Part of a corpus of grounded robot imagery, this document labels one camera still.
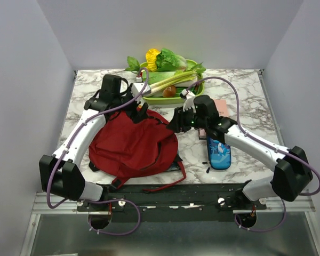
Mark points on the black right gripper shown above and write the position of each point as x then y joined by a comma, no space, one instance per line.
177,121

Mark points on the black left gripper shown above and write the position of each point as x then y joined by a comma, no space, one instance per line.
136,116

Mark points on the red student backpack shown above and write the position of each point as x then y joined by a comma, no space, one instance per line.
129,150

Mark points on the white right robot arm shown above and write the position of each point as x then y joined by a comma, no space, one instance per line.
291,171

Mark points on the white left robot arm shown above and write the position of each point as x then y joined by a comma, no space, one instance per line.
60,174

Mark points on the green plastic tray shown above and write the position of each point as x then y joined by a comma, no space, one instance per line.
158,99

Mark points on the brown toy mushroom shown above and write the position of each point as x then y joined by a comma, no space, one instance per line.
169,92

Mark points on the teal notebook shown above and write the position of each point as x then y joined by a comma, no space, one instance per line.
171,161

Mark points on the pink book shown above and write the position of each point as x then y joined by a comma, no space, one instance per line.
222,108

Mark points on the blue dinosaur pencil case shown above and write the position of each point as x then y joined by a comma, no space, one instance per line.
219,154

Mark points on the toy celery stalk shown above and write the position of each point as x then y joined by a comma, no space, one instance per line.
159,81

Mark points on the green leafy sprig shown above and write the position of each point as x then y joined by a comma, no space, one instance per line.
133,64

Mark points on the green toy lettuce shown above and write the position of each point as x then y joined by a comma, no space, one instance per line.
167,60

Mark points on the yellow toy flower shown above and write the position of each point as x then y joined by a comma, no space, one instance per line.
151,57

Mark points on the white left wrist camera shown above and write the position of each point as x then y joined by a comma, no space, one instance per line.
140,89

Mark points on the aluminium frame rail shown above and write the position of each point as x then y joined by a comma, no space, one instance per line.
301,204

